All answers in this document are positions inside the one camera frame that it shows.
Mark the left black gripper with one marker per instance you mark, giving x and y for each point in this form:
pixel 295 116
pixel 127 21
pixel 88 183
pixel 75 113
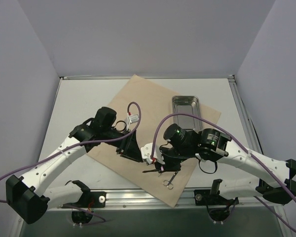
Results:
pixel 125 146

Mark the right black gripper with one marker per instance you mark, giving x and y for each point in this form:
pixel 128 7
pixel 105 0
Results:
pixel 170 162

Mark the steel surgical scissors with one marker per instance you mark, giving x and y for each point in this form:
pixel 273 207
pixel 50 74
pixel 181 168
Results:
pixel 169 183

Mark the steel instrument tray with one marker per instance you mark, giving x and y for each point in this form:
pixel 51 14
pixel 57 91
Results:
pixel 187 105

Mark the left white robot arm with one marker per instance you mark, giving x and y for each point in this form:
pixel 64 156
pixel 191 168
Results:
pixel 30 194

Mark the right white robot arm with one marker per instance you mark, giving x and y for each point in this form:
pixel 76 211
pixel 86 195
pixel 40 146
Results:
pixel 271 179

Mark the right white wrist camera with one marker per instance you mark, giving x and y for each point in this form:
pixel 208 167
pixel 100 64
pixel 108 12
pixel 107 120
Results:
pixel 150 156

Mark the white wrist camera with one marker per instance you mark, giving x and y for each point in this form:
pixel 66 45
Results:
pixel 130 119
pixel 150 156

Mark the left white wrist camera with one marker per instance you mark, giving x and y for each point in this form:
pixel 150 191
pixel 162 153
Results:
pixel 130 119

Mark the aluminium front rail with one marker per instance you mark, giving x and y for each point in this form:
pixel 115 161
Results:
pixel 150 197

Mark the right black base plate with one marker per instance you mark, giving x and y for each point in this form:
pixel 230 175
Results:
pixel 204 198

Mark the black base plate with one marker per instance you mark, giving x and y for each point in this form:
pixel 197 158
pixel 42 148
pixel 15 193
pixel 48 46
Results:
pixel 204 198
pixel 96 198

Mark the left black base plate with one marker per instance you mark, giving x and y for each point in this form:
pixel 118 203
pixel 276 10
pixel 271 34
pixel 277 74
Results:
pixel 96 198

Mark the aluminium back rail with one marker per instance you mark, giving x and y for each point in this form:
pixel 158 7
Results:
pixel 91 77

